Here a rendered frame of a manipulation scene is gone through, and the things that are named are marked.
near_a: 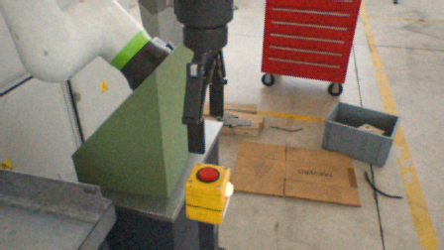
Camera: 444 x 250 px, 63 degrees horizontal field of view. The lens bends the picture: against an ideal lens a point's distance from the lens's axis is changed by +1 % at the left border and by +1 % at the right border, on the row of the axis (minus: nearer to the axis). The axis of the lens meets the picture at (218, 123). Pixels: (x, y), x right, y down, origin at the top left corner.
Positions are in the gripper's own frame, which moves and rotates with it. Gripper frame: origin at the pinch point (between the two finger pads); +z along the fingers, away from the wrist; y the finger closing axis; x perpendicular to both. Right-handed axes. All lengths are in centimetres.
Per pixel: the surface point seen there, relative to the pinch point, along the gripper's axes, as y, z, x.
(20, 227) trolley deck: 17.8, 17.3, -33.0
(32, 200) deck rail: 11.3, 16.9, -35.4
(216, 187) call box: 2.7, 12.1, 2.5
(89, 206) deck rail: 10.3, 16.4, -22.4
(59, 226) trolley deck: 15.7, 17.3, -25.8
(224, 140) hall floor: -141, 101, -31
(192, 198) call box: 3.8, 15.6, -2.4
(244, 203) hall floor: -85, 101, -6
